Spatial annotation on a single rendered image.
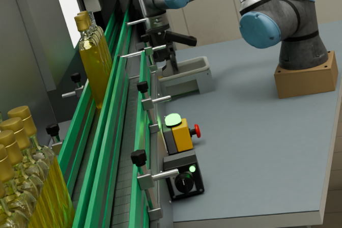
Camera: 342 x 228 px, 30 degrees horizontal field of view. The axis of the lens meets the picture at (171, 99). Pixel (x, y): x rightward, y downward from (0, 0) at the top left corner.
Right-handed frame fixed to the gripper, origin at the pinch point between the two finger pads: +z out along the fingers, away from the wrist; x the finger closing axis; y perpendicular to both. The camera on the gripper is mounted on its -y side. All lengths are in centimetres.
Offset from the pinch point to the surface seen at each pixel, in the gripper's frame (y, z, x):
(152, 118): 6, -11, 72
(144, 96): 7, -17, 72
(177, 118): 1, -4, 56
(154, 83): 6.9, -7.4, 26.1
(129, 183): 12, -7, 100
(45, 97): 37, -17, 46
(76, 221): 17, -16, 129
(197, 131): -3, 1, 56
